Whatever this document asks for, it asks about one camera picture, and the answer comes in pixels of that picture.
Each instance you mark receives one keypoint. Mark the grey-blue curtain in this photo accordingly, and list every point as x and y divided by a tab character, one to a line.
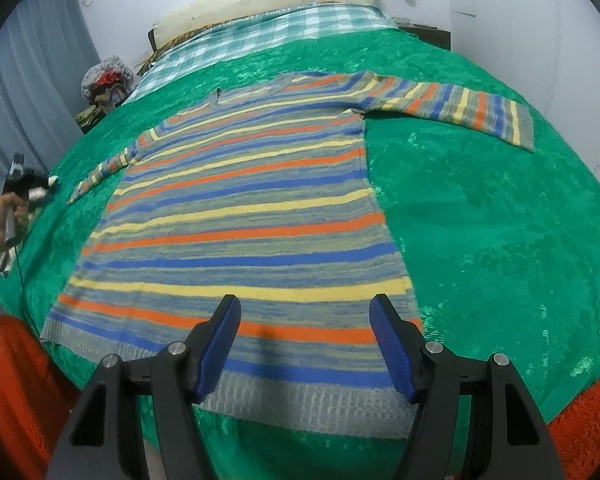
30	85

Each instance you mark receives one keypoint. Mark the pile of clothes with basket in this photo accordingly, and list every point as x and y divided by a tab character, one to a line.
107	72

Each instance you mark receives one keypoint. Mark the green satin bedspread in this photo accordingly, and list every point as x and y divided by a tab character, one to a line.
480	235

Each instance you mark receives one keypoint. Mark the black white patterned pillow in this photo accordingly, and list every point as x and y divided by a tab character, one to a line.
42	191

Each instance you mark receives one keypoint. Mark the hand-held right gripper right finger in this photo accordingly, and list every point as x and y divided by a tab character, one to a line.
390	345

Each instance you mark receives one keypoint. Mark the mustard patterned cloth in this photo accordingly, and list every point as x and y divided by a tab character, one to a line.
190	37

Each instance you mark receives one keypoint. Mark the orange fleece blanket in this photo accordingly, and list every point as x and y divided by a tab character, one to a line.
590	435

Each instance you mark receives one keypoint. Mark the dark wooden nightstand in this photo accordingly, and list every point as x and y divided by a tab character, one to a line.
430	35

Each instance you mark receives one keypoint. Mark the striped knit sweater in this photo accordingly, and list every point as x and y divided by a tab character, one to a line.
255	210

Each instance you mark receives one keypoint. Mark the green plaid bed sheet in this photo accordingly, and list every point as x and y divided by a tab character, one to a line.
260	35

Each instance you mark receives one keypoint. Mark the orange cloth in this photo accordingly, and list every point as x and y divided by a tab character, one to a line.
20	400

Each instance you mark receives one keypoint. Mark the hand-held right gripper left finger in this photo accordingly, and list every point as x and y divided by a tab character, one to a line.
220	345

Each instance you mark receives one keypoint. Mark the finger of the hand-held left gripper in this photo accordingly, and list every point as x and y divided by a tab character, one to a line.
36	182

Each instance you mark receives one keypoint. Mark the white wardrobe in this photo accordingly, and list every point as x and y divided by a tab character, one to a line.
530	35

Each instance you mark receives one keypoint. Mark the olive cloth pile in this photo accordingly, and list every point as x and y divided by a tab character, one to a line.
90	117

